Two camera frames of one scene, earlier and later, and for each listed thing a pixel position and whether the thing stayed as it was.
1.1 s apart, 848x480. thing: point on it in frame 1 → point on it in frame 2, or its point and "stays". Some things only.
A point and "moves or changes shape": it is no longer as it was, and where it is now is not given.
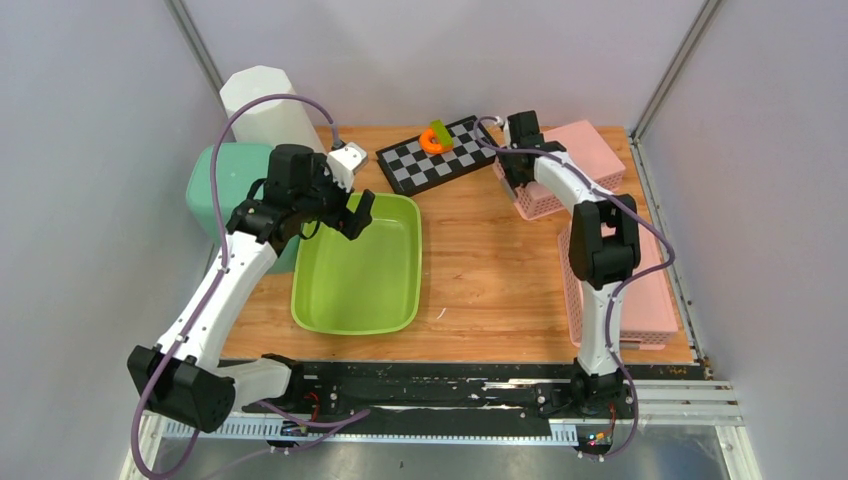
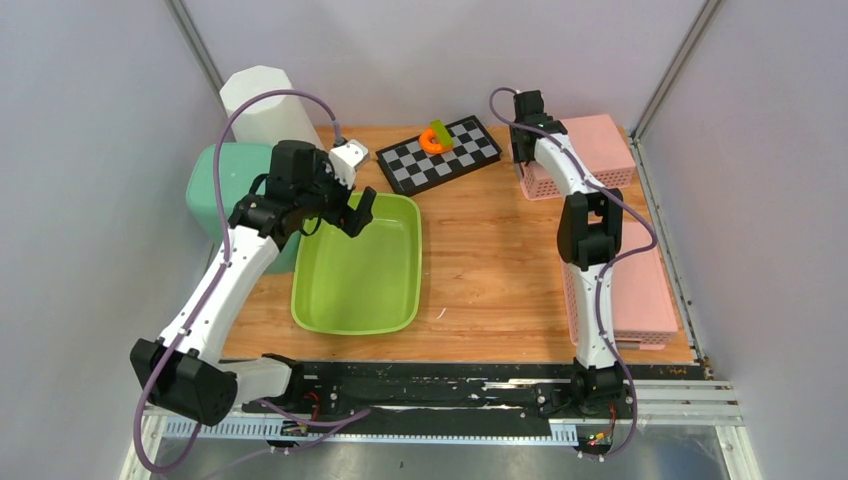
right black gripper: (515, 179) → (520, 155)
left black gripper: (343, 219) stays
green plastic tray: (371, 284) stays
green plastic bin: (238, 167) stays
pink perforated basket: (648, 317) stays
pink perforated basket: (589, 153) moves or changes shape
